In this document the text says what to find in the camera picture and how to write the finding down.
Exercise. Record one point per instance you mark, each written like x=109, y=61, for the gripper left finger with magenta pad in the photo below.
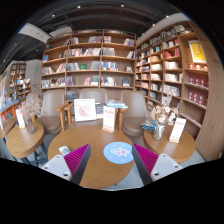
x=70, y=167

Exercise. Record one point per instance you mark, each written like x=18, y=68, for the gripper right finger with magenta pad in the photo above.
x=151, y=166

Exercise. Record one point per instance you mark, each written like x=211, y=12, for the grey computer mouse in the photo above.
x=64, y=150

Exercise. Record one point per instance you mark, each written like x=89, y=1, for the round blue mouse pad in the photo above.
x=118, y=152

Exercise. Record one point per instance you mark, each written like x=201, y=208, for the round wooden centre table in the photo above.
x=99, y=172

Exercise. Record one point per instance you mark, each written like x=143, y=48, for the round wooden table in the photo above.
x=99, y=172
x=21, y=144
x=180, y=152

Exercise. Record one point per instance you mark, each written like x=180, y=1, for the round wooden right table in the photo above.
x=180, y=152

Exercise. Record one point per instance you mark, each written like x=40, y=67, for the stack of books on table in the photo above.
x=149, y=125

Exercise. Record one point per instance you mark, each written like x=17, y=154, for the white right sign stand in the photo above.
x=177, y=130

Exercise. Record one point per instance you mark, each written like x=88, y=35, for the white sign stand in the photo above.
x=177, y=130
x=20, y=118
x=109, y=119

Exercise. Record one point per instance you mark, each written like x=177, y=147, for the left beige armchair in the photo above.
x=53, y=110

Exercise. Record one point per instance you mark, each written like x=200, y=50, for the beige armchair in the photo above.
x=100, y=95
x=53, y=110
x=136, y=112

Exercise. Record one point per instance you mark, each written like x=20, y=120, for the glass vase with dried flowers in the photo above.
x=163, y=115

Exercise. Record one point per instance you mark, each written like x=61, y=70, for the round wooden left table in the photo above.
x=21, y=144

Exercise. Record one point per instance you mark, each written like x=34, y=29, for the white framed picture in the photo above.
x=84, y=109

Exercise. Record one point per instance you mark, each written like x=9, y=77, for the white centre sign stand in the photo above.
x=109, y=119

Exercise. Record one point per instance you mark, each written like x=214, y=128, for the right beige armchair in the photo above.
x=136, y=112

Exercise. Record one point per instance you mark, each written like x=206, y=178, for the vase with pink dried flowers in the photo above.
x=30, y=110

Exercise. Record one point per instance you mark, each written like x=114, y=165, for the white left sign stand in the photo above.
x=20, y=118

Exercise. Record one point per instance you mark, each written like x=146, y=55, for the middle beige armchair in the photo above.
x=100, y=95

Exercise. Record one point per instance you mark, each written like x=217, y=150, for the far left bookshelf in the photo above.
x=19, y=84

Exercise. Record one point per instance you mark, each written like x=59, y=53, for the wooden right bookshelf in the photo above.
x=165, y=64

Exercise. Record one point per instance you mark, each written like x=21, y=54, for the wooden bookshelf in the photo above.
x=90, y=58
x=165, y=64

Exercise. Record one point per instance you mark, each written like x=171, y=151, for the wooden centre bookshelf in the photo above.
x=90, y=58

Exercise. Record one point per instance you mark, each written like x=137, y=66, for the yellow poster on shelf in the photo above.
x=197, y=51

